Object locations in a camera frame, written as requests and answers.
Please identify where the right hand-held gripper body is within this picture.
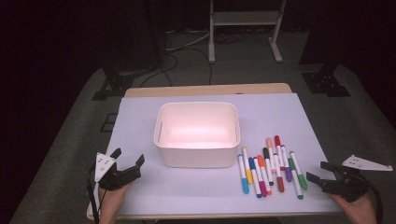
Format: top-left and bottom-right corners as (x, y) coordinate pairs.
(323, 154), (394, 203)

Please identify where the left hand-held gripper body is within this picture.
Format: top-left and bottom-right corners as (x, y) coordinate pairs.
(93, 151), (138, 191)

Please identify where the bright green marker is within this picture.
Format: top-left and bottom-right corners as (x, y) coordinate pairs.
(289, 150), (309, 191)

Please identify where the purple marker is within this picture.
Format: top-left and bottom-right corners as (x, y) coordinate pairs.
(280, 145), (293, 183)

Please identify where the dark green marker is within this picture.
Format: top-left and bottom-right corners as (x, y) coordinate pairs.
(287, 157), (304, 201)

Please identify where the magenta marker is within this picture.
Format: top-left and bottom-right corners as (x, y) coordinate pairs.
(252, 156), (268, 198)

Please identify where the white plastic bin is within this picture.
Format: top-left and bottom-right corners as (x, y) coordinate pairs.
(153, 101), (242, 169)

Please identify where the black marker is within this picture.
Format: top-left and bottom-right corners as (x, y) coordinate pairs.
(262, 147), (276, 187)

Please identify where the peach marker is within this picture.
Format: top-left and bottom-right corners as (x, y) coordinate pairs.
(265, 137), (277, 175)

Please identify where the yellow marker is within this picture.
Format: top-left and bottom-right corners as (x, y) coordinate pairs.
(241, 147), (254, 186)

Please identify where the light blue marker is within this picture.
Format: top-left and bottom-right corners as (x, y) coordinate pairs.
(237, 153), (250, 195)

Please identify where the person's left hand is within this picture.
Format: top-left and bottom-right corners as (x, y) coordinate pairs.
(98, 183), (132, 224)

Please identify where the person's right hand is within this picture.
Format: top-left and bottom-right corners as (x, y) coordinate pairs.
(330, 192), (379, 224)

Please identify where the dark floor plate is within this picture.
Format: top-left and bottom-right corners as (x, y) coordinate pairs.
(100, 112), (119, 133)

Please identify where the lavender table mat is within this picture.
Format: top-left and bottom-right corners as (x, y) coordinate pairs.
(92, 92), (343, 217)

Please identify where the black stand base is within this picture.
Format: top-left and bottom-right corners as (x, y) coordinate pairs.
(92, 66), (134, 102)
(301, 62), (352, 98)

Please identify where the white metal stand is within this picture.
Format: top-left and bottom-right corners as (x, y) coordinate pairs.
(207, 0), (288, 64)

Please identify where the left hand-held gripper cable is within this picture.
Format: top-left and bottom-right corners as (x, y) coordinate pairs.
(87, 162), (102, 224)

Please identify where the black floor cable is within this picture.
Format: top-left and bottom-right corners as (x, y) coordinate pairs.
(164, 47), (214, 87)
(139, 52), (180, 88)

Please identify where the white floor cable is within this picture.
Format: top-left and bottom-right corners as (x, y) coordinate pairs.
(165, 29), (211, 52)

